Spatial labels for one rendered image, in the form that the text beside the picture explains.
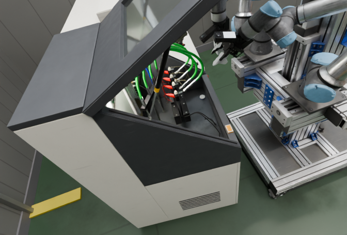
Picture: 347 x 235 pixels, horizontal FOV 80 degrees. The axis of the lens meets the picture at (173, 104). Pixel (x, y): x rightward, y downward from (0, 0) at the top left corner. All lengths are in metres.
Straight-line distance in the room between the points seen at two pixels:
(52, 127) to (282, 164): 1.71
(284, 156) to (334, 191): 0.47
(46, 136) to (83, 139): 0.13
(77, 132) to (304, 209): 1.81
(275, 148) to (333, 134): 0.52
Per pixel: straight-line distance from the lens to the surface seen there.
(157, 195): 1.46
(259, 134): 2.13
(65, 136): 0.91
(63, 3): 2.99
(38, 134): 0.92
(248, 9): 1.54
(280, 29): 0.98
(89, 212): 2.38
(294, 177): 1.95
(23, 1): 3.07
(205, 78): 1.54
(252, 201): 2.06
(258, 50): 1.59
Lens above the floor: 1.95
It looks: 46 degrees down
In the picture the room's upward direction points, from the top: 16 degrees counter-clockwise
